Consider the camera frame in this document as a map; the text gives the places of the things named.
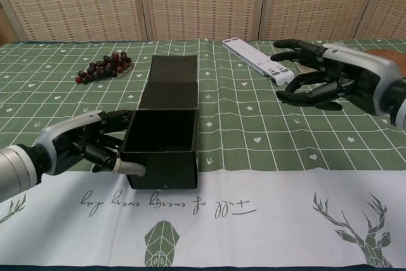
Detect round woven rattan coaster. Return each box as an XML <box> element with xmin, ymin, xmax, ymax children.
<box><xmin>364</xmin><ymin>49</ymin><xmax>406</xmax><ymax>79</ymax></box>

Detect bunch of dark red grapes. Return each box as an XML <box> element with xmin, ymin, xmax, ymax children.
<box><xmin>75</xmin><ymin>51</ymin><xmax>133</xmax><ymax>84</ymax></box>

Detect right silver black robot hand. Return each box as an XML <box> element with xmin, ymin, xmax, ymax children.
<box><xmin>271</xmin><ymin>39</ymin><xmax>402</xmax><ymax>116</ymax></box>

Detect green checked tablecloth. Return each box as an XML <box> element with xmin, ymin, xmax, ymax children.
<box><xmin>0</xmin><ymin>38</ymin><xmax>406</xmax><ymax>271</ymax></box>

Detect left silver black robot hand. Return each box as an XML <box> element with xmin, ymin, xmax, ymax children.
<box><xmin>34</xmin><ymin>109</ymin><xmax>148</xmax><ymax>177</ymax></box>

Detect white folding laptop stand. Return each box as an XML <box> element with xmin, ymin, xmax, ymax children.
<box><xmin>221</xmin><ymin>37</ymin><xmax>295</xmax><ymax>87</ymax></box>

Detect black cardboard folding box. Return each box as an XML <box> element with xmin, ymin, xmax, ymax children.
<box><xmin>119</xmin><ymin>55</ymin><xmax>200</xmax><ymax>190</ymax></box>

